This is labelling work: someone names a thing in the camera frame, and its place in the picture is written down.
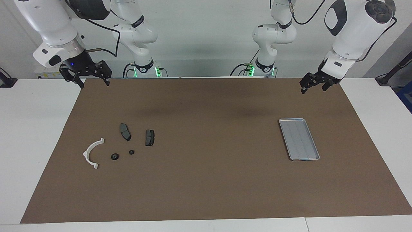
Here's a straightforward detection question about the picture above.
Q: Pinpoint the brown table mat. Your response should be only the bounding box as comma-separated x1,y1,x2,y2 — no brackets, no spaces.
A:
20,77,412,224

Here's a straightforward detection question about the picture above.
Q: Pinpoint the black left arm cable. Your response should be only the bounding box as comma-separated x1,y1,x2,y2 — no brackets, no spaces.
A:
288,0,398,62

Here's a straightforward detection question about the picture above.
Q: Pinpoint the blue object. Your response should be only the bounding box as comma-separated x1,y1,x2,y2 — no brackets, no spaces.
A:
397,82,412,113

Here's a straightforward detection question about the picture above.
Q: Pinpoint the silver metal tray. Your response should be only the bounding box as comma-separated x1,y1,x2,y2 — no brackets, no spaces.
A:
279,118,320,161

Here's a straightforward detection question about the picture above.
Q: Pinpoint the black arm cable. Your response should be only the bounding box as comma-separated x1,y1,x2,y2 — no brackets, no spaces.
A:
288,0,398,62
64,0,121,58

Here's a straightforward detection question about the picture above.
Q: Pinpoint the white box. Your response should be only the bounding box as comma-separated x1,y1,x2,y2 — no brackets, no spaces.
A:
34,65,70,79

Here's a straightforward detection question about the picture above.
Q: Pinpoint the black base cable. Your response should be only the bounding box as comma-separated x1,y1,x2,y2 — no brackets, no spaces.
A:
230,48,260,77
122,63,136,78

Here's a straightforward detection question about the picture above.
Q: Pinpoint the white semicircular bracket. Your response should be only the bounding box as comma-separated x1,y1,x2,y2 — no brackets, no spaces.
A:
83,138,105,169

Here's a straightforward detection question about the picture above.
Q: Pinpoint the long dark brake pad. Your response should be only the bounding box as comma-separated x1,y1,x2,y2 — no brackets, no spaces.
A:
120,123,132,142

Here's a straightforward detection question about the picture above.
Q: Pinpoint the black stand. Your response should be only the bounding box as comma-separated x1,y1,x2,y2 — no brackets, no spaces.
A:
0,68,17,88
375,52,412,87

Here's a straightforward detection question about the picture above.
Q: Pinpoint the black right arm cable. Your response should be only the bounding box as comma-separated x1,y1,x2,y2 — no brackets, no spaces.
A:
64,0,121,58

